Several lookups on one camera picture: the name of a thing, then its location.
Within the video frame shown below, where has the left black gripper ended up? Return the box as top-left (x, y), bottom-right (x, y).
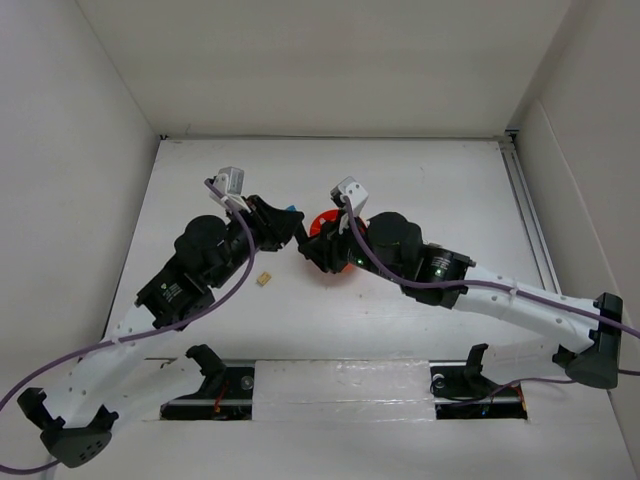
top-left (209, 195), bottom-right (304, 289)

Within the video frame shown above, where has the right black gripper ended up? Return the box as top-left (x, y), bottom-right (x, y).
top-left (297, 209), bottom-right (405, 285)

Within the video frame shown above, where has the small tan eraser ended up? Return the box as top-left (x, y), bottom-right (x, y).
top-left (256, 272), bottom-right (271, 286)

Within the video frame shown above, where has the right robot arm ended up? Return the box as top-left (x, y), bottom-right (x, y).
top-left (295, 210), bottom-right (623, 394)

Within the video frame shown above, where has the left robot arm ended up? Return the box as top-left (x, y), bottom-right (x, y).
top-left (17, 195), bottom-right (304, 468)

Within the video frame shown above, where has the orange round compartment organizer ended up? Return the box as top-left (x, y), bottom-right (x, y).
top-left (305, 209), bottom-right (354, 275)

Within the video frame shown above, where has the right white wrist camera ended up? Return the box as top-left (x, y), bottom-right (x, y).
top-left (330, 176), bottom-right (369, 234)

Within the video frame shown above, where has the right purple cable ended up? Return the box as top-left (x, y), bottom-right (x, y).
top-left (344, 197), bottom-right (640, 384)

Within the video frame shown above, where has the purple cable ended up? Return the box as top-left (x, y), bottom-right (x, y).
top-left (344, 197), bottom-right (640, 384)
top-left (0, 179), bottom-right (259, 475)

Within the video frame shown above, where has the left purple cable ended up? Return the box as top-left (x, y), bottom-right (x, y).
top-left (0, 179), bottom-right (259, 475)

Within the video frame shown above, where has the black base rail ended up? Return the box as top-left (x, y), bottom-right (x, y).
top-left (160, 360), bottom-right (528, 423)

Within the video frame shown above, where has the aluminium side rail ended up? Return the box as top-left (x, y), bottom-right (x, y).
top-left (498, 130), bottom-right (561, 293)

